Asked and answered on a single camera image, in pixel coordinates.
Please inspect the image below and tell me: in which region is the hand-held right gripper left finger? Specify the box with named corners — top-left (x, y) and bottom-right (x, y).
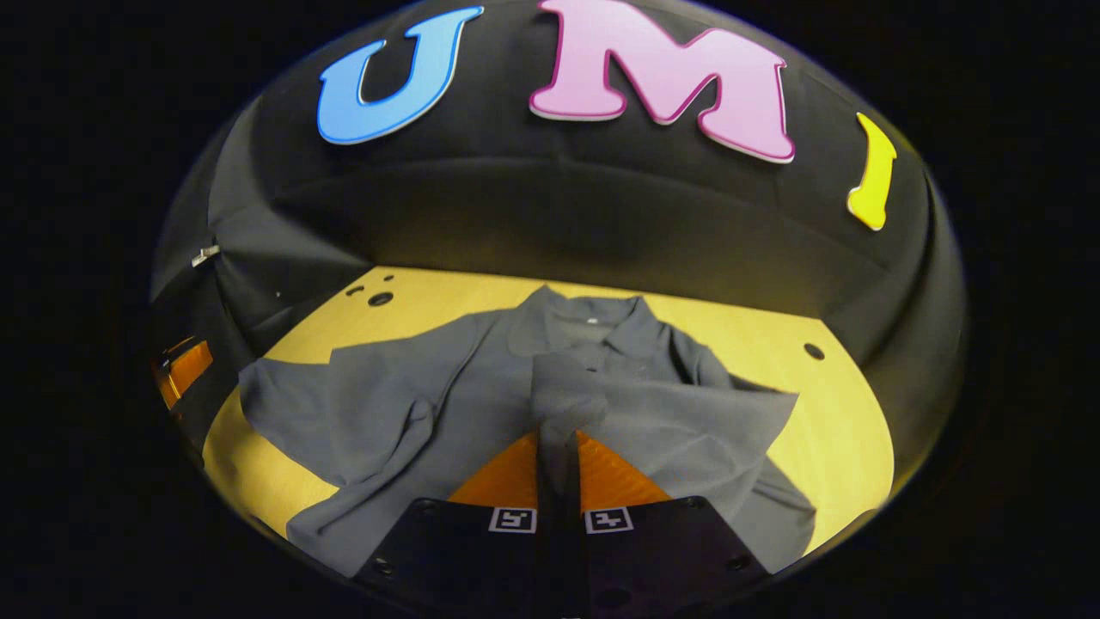
top-left (354, 430), bottom-right (559, 619)

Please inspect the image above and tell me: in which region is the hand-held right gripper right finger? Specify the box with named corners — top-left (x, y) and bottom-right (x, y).
top-left (559, 430), bottom-right (770, 619)

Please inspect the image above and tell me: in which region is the grey collared shirt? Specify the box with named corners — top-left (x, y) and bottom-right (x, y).
top-left (238, 285), bottom-right (817, 579)

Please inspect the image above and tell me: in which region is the black backdrop cloth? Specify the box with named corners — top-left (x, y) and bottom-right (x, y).
top-left (148, 0), bottom-right (970, 448)

